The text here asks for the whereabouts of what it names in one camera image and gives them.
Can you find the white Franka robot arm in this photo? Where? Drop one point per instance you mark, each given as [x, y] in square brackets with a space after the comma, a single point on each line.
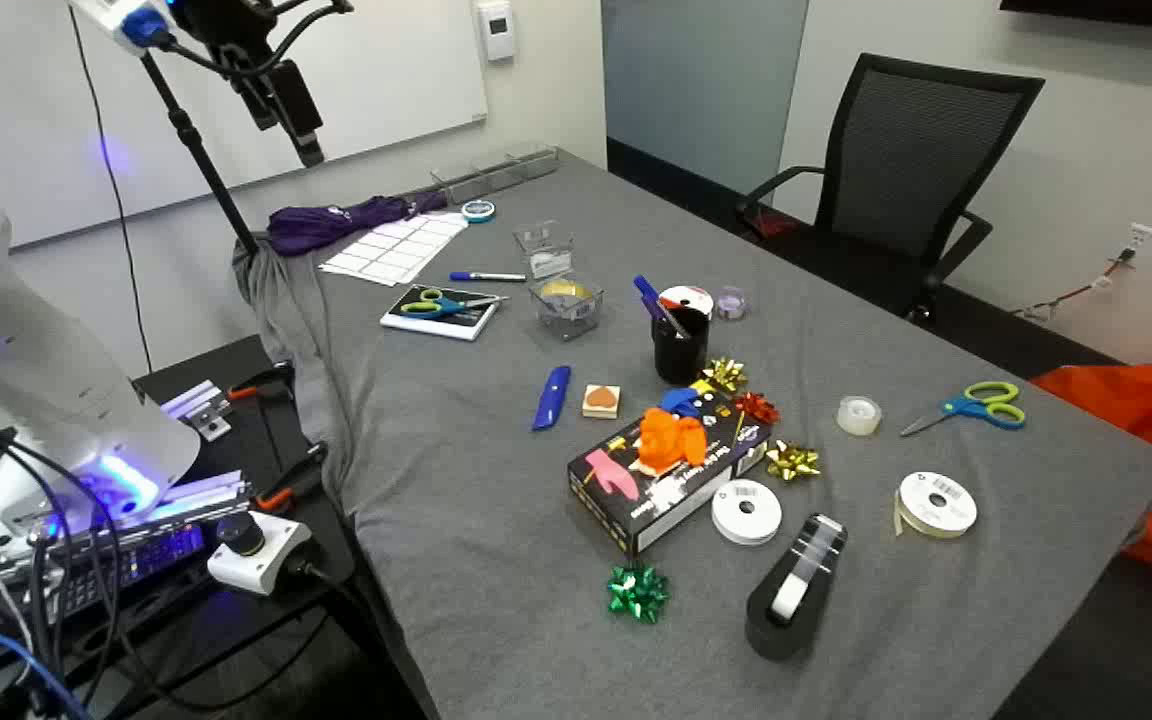
[29, 347]

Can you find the small clear tape roll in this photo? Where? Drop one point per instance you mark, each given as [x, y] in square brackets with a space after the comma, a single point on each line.
[735, 305]

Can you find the teal white tape roll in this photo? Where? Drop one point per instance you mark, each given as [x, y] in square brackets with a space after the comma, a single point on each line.
[478, 209]

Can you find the white ribbon spool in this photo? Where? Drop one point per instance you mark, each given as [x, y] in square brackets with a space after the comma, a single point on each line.
[746, 512]

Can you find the black tape dispenser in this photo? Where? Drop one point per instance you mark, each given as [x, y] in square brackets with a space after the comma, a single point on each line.
[789, 607]

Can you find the small orange tan box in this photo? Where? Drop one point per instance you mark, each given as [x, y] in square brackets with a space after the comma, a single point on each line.
[603, 403]

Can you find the blue marker in cup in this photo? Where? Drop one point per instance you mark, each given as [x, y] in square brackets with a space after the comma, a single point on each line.
[654, 301]

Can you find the orange gift bow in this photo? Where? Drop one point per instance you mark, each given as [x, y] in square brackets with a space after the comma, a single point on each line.
[674, 440]

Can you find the blue pen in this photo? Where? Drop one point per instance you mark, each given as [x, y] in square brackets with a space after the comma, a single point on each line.
[487, 277]

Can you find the red white round roll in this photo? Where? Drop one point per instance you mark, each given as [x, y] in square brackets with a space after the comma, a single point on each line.
[695, 293]

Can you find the gold gift bow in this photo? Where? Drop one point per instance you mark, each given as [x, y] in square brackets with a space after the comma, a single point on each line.
[720, 379]
[794, 461]

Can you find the green blue scissors on notebook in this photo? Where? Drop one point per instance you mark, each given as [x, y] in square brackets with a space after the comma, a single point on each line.
[442, 301]

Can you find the black box with colourful print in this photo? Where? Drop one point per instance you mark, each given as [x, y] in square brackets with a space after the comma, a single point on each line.
[628, 512]

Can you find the black notebook with white edge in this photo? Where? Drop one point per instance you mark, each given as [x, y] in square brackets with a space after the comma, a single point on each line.
[403, 327]

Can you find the red gift bow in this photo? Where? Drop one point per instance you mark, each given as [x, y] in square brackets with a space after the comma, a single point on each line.
[758, 408]

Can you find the grey tablecloth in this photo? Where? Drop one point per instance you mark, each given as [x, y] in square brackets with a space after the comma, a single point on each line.
[499, 532]

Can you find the white label sheets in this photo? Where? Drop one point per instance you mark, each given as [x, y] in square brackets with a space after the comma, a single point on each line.
[399, 250]

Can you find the green gift bow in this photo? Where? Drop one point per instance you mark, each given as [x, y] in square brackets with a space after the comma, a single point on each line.
[639, 595]

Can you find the purple cloth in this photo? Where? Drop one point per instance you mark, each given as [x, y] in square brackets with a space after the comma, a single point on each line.
[337, 222]

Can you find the whiteboard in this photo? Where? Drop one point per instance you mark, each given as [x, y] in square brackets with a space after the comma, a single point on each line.
[391, 66]

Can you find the white box with black knob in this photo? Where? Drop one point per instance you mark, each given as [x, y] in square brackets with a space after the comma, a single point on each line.
[263, 554]

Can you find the black mesh office chair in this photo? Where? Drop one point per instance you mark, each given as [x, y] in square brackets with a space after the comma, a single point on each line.
[909, 146]

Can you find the grey robot mounting base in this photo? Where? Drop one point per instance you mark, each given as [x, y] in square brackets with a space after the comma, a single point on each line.
[160, 512]

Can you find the black robot stand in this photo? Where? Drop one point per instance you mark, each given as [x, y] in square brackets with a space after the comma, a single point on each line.
[229, 653]

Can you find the white blue stand head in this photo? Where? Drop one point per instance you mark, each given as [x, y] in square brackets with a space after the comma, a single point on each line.
[117, 22]

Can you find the orange bag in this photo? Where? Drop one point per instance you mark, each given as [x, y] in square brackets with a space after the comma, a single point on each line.
[1151, 427]

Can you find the white wall thermostat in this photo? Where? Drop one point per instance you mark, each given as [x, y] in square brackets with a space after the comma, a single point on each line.
[499, 24]

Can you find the silver metal bracket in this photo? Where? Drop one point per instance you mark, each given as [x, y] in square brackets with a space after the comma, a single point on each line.
[196, 407]

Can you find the black camera on stand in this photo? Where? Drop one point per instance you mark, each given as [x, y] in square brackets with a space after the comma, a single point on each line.
[285, 109]

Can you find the black camera stand pole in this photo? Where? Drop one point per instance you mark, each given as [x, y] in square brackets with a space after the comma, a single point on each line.
[201, 157]

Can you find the black wall television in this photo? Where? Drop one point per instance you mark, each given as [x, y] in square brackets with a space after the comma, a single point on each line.
[1111, 10]

